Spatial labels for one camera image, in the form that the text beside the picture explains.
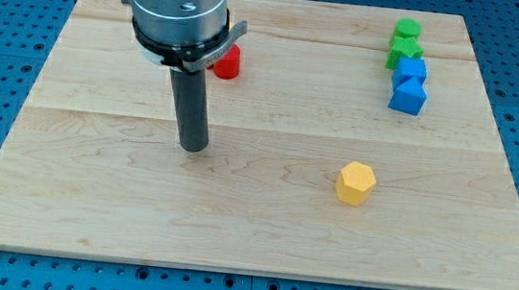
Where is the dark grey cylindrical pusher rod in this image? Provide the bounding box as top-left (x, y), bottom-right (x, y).
top-left (170, 69), bottom-right (210, 153)

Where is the light wooden board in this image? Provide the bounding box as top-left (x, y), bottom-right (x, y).
top-left (0, 0), bottom-right (519, 290)

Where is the yellow hexagon block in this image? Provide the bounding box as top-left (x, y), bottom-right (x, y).
top-left (335, 161), bottom-right (377, 206)

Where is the red cylinder block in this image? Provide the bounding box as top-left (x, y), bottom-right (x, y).
top-left (212, 44), bottom-right (241, 80)

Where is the green star block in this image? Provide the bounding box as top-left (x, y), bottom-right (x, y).
top-left (384, 36), bottom-right (424, 70)

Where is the blue pyramid-top block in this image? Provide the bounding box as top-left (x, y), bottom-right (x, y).
top-left (387, 77), bottom-right (427, 116)

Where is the blue cube block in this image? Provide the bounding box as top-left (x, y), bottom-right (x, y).
top-left (391, 57), bottom-right (428, 87)

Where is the green cylinder block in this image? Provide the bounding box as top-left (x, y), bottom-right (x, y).
top-left (389, 17), bottom-right (422, 45)

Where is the black clamp with grey strap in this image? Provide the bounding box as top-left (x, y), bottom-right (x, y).
top-left (132, 17), bottom-right (248, 73)

